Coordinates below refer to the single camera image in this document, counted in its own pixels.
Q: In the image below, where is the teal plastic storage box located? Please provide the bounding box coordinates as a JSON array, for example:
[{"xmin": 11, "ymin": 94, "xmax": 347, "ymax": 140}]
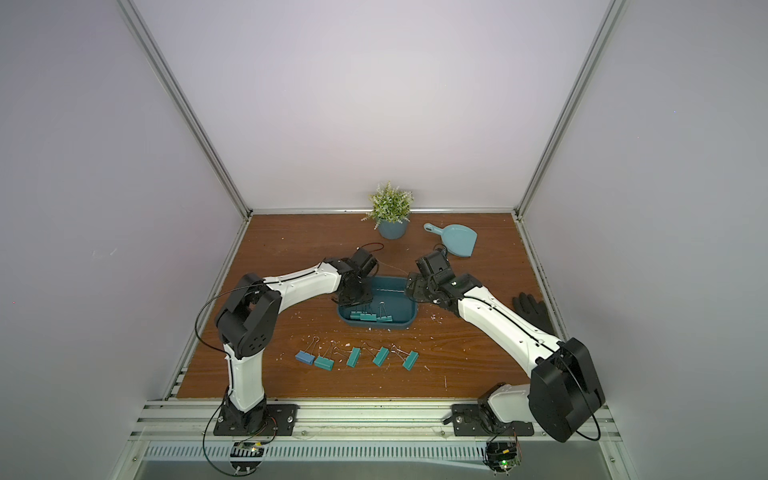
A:
[{"xmin": 337, "ymin": 276, "xmax": 418, "ymax": 330}]

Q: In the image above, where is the teal binder clip four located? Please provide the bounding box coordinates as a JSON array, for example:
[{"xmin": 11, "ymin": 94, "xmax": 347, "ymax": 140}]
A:
[{"xmin": 391, "ymin": 344, "xmax": 419, "ymax": 371}]

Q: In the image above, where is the teal binder clip two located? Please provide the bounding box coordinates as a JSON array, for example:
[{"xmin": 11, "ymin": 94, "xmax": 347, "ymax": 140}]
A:
[{"xmin": 339, "ymin": 345, "xmax": 362, "ymax": 368}]

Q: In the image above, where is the teal binder clip three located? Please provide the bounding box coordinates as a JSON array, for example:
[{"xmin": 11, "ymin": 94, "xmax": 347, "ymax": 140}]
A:
[{"xmin": 363, "ymin": 342, "xmax": 390, "ymax": 367}]

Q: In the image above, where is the teal binder clip one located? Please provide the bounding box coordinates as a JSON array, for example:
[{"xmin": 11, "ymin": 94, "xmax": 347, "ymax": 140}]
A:
[{"xmin": 314, "ymin": 342, "xmax": 335, "ymax": 371}]

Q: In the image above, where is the blue binder clip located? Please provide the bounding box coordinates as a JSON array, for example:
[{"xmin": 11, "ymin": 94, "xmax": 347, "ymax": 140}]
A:
[{"xmin": 295, "ymin": 336, "xmax": 320, "ymax": 366}]

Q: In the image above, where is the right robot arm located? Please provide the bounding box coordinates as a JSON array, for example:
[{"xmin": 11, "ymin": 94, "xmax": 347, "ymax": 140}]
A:
[{"xmin": 406, "ymin": 250, "xmax": 606, "ymax": 443}]

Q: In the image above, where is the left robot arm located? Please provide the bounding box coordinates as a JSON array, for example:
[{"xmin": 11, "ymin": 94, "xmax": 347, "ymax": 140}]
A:
[{"xmin": 215, "ymin": 248, "xmax": 378, "ymax": 430}]

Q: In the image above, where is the teal binder clip six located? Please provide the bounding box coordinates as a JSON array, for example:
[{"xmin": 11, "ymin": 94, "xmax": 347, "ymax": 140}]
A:
[{"xmin": 373, "ymin": 302, "xmax": 393, "ymax": 323}]

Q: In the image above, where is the light teal dustpan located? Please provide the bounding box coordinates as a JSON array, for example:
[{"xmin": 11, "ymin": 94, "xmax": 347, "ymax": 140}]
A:
[{"xmin": 423, "ymin": 223, "xmax": 478, "ymax": 258}]

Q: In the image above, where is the small potted green plant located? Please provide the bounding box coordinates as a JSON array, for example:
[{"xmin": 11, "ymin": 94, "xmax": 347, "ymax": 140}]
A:
[{"xmin": 363, "ymin": 182, "xmax": 414, "ymax": 240}]

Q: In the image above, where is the black work glove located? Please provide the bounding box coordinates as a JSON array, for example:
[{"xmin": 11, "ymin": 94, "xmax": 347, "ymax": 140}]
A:
[{"xmin": 512, "ymin": 292, "xmax": 555, "ymax": 335}]

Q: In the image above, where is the right controller board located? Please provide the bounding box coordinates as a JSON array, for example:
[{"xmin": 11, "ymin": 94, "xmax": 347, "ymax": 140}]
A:
[{"xmin": 483, "ymin": 441, "xmax": 521, "ymax": 474}]

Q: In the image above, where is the controller board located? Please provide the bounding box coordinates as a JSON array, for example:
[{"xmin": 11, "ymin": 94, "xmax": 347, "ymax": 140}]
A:
[
  {"xmin": 483, "ymin": 441, "xmax": 521, "ymax": 474},
  {"xmin": 229, "ymin": 441, "xmax": 266, "ymax": 476}
]

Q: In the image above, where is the left controller board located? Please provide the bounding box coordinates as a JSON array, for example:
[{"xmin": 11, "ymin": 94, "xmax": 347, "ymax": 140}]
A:
[{"xmin": 229, "ymin": 441, "xmax": 266, "ymax": 476}]

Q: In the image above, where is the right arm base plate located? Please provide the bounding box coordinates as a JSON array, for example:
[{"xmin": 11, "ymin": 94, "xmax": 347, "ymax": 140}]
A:
[{"xmin": 442, "ymin": 403, "xmax": 534, "ymax": 437}]

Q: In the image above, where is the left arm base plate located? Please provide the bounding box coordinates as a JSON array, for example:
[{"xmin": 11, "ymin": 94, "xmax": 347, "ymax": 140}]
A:
[{"xmin": 213, "ymin": 401, "xmax": 299, "ymax": 437}]

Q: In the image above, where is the aluminium front rail frame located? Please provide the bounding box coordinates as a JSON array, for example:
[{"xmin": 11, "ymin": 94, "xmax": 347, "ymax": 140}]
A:
[{"xmin": 111, "ymin": 399, "xmax": 638, "ymax": 479}]

